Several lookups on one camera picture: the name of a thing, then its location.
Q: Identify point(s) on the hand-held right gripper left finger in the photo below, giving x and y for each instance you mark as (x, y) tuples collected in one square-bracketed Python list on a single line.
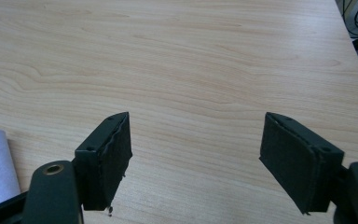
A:
[(103, 165)]

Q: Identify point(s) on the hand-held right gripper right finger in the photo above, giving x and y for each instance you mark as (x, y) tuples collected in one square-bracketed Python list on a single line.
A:
[(295, 161)]

